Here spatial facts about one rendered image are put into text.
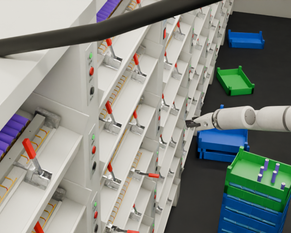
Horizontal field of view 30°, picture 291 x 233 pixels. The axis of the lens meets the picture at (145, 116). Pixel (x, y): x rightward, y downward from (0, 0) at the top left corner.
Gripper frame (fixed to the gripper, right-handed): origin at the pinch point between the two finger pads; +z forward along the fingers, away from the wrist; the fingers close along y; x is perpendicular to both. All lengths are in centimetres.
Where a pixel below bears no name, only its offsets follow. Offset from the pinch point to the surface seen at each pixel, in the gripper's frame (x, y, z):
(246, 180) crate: -40, 31, 10
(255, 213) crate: -59, 35, 14
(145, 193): -16.7, -35.6, -2.9
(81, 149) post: 22, -94, -72
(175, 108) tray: 4.3, 10.8, 21.2
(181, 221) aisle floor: -62, 24, 58
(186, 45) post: 30.5, 23.2, 15.7
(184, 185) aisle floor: -51, 46, 75
